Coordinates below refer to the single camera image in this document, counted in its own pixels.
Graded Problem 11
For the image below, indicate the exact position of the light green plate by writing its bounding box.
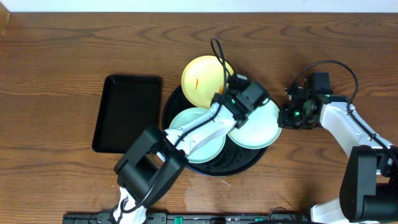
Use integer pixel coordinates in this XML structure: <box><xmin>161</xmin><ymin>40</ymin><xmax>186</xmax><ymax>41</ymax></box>
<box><xmin>228</xmin><ymin>100</ymin><xmax>282</xmax><ymax>149</ymax></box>

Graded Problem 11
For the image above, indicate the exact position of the mint green plate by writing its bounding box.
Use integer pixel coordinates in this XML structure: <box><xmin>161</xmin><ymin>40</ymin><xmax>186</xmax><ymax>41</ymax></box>
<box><xmin>169</xmin><ymin>107</ymin><xmax>226</xmax><ymax>164</ymax></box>

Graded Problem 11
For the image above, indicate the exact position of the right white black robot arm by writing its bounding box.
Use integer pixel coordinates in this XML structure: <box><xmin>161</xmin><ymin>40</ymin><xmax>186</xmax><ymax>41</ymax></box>
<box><xmin>279</xmin><ymin>86</ymin><xmax>397</xmax><ymax>223</ymax></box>

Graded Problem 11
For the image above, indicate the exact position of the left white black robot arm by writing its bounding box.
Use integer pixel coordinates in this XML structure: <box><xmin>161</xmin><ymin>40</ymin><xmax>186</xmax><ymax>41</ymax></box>
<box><xmin>111</xmin><ymin>75</ymin><xmax>269</xmax><ymax>223</ymax></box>

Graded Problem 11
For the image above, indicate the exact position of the black round tray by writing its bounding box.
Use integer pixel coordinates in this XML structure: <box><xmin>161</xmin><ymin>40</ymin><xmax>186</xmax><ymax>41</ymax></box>
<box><xmin>162</xmin><ymin>85</ymin><xmax>268</xmax><ymax>177</ymax></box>

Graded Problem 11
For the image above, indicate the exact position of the black rectangular tray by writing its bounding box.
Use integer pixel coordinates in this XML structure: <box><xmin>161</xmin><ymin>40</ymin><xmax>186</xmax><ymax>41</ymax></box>
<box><xmin>92</xmin><ymin>74</ymin><xmax>162</xmax><ymax>154</ymax></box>

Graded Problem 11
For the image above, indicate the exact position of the yellow plate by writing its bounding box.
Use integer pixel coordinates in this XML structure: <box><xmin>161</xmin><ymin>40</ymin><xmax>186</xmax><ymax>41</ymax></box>
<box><xmin>181</xmin><ymin>55</ymin><xmax>224</xmax><ymax>109</ymax></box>

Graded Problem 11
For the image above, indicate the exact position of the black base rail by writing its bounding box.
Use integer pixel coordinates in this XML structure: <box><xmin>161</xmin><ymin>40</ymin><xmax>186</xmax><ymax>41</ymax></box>
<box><xmin>62</xmin><ymin>212</ymin><xmax>311</xmax><ymax>224</ymax></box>

